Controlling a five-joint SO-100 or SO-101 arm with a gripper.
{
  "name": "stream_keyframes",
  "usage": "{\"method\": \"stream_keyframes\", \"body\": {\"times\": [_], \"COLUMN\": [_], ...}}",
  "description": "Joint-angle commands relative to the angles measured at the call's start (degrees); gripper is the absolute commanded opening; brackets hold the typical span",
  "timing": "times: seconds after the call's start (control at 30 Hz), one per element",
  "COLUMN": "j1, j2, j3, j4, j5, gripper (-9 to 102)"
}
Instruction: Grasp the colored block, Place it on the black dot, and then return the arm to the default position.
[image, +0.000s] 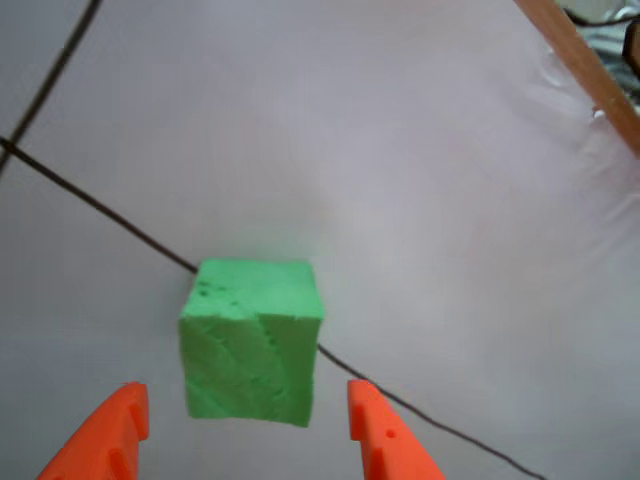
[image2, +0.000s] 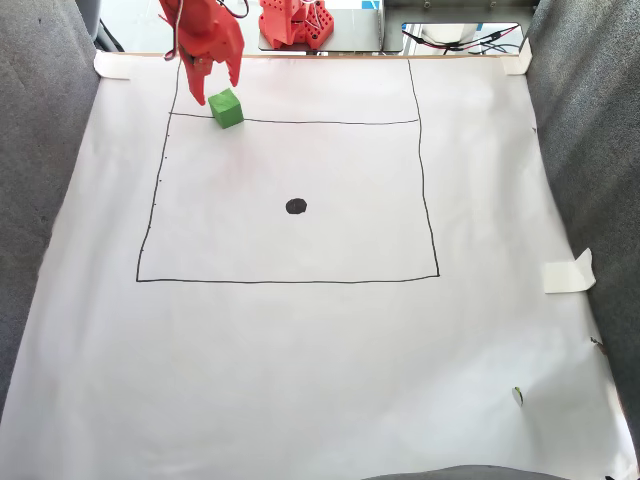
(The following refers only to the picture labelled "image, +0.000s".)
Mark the green foam cube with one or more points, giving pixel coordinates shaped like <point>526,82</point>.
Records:
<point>250,350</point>

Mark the large white paper sheet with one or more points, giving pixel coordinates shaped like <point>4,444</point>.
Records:
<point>350,150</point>

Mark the thin wooden edge strip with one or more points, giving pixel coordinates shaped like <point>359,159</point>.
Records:
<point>580,55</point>

